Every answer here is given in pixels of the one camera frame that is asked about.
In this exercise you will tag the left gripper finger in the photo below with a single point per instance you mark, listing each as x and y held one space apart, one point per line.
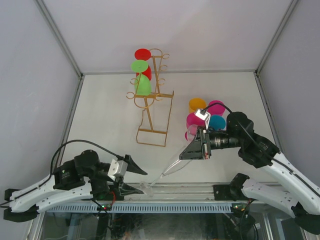
132 167
126 190

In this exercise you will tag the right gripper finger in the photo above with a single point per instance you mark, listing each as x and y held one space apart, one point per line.
196 141
192 151

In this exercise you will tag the cyan plastic wine glass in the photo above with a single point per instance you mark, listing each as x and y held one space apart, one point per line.
217 122

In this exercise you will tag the magenta wine glass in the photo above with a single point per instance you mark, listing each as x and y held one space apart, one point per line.
216 107
193 120

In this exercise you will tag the left black base bracket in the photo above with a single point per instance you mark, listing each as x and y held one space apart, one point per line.
109 193

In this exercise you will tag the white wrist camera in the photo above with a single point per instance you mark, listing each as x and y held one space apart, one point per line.
204 115
117 169

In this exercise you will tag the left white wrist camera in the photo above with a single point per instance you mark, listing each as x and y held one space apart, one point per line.
117 169

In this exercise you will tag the blue slotted cable duct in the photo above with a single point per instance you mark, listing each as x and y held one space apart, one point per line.
145 208

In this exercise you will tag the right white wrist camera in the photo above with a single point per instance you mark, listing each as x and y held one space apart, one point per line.
204 115

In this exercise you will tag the right black base bracket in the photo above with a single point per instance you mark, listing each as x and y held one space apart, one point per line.
226 192

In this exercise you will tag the aluminium front rail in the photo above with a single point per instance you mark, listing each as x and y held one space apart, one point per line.
162 192

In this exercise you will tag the right green led board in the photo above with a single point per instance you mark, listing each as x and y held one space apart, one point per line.
238 209

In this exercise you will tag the right aluminium frame post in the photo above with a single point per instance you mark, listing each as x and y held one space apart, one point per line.
276 36

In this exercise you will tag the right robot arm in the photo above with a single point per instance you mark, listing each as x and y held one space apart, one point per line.
300 198

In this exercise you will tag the left green led board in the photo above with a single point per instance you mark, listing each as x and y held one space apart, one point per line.
105 207

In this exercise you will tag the red plastic wine glass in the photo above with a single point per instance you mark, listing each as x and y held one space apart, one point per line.
144 54

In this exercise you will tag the green led board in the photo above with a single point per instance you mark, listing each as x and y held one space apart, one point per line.
105 207
238 209

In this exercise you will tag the orange plastic wine glass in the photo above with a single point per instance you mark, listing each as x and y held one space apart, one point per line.
195 104

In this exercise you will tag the clear wine glass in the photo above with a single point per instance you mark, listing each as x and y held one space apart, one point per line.
174 165
191 132

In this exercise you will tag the black base bracket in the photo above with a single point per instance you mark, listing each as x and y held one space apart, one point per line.
109 193
226 192

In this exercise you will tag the green plastic wine glass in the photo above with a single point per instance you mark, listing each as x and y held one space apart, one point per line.
141 83

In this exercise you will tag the gold wire glass rack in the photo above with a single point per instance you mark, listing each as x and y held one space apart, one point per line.
156 107

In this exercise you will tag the aluminium frame post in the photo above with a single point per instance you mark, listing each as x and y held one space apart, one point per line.
53 27
276 36

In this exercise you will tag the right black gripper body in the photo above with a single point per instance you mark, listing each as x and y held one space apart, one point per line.
205 136

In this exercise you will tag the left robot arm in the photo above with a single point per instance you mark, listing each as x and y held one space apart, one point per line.
84 178

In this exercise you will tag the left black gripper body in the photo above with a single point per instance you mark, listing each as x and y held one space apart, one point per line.
118 180

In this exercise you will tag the left aluminium frame post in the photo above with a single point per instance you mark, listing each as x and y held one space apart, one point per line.
53 27

